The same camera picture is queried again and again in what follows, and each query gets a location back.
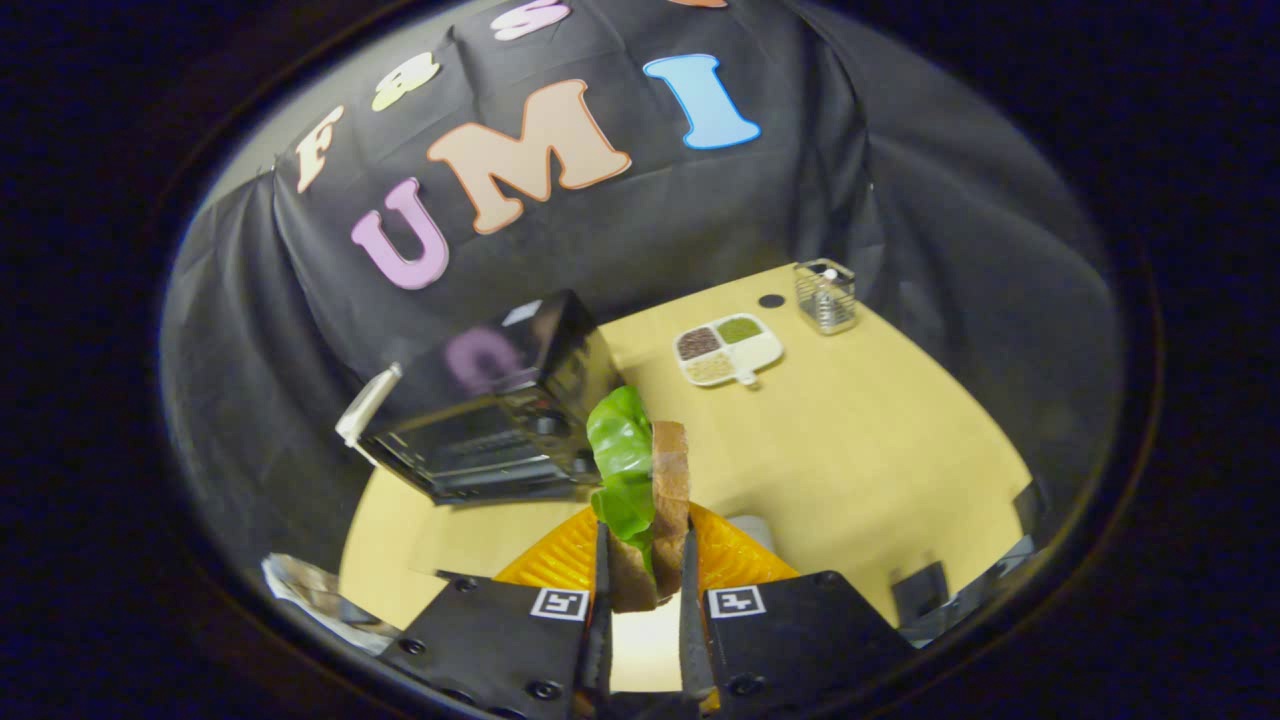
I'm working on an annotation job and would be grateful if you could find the wire mesh utensil holder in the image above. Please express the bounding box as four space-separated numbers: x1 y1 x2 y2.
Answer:
794 259 859 335

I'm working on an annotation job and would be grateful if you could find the black chair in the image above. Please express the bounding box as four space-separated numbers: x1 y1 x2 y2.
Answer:
890 562 951 629
1012 480 1051 541

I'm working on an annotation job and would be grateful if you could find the black backdrop cloth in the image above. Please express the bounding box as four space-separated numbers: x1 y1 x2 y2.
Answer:
160 0 1121 591

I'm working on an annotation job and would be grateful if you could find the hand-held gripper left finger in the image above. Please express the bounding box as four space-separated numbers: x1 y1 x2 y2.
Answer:
380 505 613 720

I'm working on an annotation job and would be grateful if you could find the small white plate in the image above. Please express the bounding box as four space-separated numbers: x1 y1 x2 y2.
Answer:
728 514 777 553

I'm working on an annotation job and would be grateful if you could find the white divided spice dish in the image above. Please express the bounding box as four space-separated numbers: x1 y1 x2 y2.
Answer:
673 313 785 388

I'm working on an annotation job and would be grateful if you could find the crumpled patterned cloth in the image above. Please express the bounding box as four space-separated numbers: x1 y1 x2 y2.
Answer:
262 553 401 656

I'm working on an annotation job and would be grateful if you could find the white pop-up toaster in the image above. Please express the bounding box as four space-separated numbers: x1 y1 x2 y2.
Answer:
335 362 403 447

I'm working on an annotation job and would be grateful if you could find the lettuce bread sandwich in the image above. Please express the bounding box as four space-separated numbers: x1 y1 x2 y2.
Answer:
585 385 693 613

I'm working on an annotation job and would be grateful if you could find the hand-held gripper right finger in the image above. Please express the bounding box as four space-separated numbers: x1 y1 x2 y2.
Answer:
680 503 916 717

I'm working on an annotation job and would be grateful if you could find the black toaster oven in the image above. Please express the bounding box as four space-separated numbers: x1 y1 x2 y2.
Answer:
358 290 623 504

